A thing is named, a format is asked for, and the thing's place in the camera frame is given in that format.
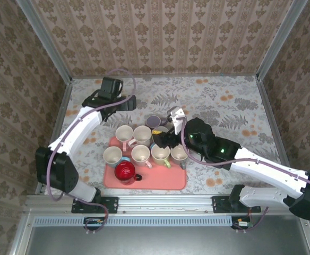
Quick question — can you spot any yellow-green mug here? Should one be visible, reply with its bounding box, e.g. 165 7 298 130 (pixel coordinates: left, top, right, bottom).
151 144 171 169

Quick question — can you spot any grey mug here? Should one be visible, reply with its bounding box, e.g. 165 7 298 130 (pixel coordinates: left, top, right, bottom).
170 144 189 171

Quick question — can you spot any cream white mug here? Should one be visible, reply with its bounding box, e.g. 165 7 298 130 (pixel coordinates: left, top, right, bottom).
128 125 152 148

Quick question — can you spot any salmon pink mug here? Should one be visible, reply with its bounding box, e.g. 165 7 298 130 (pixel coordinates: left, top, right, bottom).
131 144 153 169

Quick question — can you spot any pale pink mug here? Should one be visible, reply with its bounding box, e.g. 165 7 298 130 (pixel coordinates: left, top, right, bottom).
115 124 134 152

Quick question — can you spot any red mug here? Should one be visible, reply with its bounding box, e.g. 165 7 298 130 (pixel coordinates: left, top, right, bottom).
114 160 143 186

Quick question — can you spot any light blue mug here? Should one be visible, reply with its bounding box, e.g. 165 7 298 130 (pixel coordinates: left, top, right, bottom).
102 145 131 165

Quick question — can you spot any purple mug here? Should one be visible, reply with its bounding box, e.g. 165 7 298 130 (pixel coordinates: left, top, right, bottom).
145 114 163 128

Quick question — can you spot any salmon pink rubber mat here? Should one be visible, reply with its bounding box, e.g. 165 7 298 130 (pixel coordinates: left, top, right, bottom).
103 135 187 191

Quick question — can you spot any floral tablecloth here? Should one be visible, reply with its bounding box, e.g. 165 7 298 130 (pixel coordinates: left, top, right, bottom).
45 75 282 195

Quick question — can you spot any small circuit board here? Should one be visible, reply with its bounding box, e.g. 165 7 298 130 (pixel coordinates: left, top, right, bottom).
231 215 253 230
83 216 105 231

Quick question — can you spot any aluminium side rail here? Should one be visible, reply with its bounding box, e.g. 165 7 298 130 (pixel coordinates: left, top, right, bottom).
35 79 74 195
255 75 290 167

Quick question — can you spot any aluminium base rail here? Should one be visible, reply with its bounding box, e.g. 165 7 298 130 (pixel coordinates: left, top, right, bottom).
24 194 291 215

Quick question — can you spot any aluminium frame post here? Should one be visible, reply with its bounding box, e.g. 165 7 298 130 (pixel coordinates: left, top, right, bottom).
15 0 73 83
255 0 309 80

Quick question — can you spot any slotted grey cable duct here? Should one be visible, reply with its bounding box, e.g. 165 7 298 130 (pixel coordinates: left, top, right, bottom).
33 215 234 227

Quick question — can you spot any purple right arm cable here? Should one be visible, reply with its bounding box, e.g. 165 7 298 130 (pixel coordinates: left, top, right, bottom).
180 118 310 233

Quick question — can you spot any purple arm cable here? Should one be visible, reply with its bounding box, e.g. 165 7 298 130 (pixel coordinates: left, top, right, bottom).
180 118 310 233
45 68 137 235

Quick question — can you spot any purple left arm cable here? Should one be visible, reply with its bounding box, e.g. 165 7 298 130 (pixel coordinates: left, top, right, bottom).
45 68 137 235

